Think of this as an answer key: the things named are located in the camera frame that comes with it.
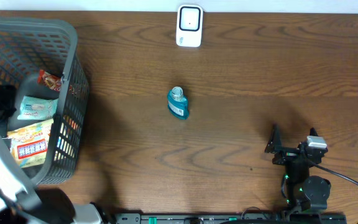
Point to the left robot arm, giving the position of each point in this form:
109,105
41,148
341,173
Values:
22,202

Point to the yellow snack chip bag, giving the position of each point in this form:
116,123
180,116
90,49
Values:
29,144

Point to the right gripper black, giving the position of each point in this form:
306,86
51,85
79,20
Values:
274,145

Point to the orange chocolate bar wrapper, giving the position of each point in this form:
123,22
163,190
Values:
50,81

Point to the blue mouthwash bottle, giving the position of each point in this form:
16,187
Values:
178,103

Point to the white barcode scanner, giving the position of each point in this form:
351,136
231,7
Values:
189,26

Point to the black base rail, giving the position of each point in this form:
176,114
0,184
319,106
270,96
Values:
249,217

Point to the grey plastic mesh basket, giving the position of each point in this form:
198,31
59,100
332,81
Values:
28,45

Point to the teal wet wipes pack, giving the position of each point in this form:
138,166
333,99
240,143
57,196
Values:
37,109

